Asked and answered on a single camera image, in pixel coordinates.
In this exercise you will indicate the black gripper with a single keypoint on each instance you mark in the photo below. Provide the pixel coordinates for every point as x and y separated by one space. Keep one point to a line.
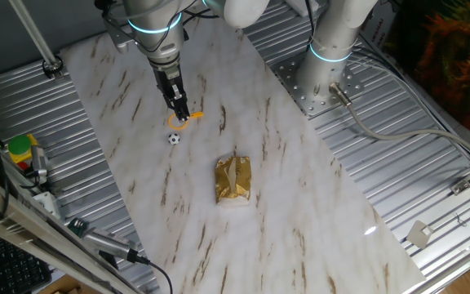
167 77

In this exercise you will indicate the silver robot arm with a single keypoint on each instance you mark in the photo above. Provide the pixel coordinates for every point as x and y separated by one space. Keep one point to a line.
329 32

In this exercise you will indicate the small soccer ball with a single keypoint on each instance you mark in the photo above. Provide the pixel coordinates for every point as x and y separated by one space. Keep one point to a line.
173 139

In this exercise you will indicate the gold tissue pack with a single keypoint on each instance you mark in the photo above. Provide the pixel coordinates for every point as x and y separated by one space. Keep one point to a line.
233 179

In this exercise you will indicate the marble pattern board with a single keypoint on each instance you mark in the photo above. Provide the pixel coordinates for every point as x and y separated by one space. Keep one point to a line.
259 245

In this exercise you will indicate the aluminium pole with foot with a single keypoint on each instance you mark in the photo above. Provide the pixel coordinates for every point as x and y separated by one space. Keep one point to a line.
35 34

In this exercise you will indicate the yellow box with green button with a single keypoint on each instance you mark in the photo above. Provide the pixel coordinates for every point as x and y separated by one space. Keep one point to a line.
19 145

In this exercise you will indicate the black keyboard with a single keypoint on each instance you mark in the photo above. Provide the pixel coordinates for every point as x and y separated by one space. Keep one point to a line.
10 267

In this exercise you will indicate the white paper tag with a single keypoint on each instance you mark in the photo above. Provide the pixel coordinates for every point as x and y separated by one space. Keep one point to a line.
419 234

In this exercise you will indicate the colourful patterned cloth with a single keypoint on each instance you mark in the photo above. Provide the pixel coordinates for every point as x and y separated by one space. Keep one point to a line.
451 61

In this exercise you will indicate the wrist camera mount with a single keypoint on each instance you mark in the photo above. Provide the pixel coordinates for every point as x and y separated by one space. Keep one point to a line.
116 36

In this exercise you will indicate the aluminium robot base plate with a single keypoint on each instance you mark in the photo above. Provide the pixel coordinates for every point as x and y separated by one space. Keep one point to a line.
296 87

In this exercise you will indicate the small silver camera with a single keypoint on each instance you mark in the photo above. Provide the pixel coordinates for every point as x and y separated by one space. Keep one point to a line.
39 163

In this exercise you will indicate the silver ribbed camera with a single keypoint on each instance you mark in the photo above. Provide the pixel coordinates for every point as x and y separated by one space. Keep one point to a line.
108 243

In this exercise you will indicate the aluminium frame bar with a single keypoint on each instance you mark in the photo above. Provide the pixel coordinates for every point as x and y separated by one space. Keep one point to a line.
14 212

